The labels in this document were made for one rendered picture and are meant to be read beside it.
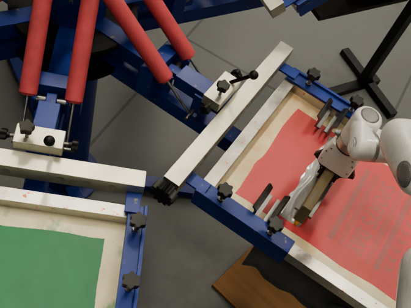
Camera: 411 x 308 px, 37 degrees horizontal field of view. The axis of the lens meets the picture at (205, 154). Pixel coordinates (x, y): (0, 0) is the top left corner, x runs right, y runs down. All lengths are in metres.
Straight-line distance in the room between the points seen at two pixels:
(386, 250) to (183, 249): 1.11
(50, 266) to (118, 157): 1.37
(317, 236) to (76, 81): 0.80
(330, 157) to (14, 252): 0.87
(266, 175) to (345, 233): 0.28
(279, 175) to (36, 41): 0.79
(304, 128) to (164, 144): 1.14
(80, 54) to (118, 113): 1.34
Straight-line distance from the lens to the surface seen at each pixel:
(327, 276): 1.69
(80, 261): 1.58
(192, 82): 1.84
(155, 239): 2.70
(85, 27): 1.72
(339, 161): 1.72
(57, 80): 1.76
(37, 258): 1.59
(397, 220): 1.92
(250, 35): 3.58
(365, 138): 1.55
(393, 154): 1.28
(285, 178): 1.83
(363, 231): 1.84
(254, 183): 1.78
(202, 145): 1.70
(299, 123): 1.97
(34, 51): 1.72
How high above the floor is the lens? 2.41
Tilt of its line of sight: 54 degrees down
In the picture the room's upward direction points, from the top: 22 degrees clockwise
